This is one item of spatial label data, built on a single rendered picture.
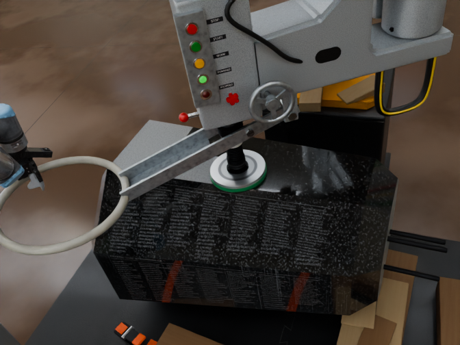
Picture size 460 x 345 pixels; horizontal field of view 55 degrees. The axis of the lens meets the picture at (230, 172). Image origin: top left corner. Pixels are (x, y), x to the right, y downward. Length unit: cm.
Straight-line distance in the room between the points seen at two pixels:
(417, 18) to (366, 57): 19
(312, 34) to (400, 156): 184
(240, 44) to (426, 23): 60
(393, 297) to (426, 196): 93
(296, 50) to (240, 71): 18
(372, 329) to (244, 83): 115
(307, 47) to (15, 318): 212
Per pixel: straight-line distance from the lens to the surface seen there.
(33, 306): 278
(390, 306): 208
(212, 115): 140
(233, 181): 164
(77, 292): 268
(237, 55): 132
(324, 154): 175
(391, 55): 155
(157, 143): 196
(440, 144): 325
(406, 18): 156
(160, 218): 178
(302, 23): 137
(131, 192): 161
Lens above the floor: 200
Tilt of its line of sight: 41 degrees down
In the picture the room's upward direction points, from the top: 11 degrees counter-clockwise
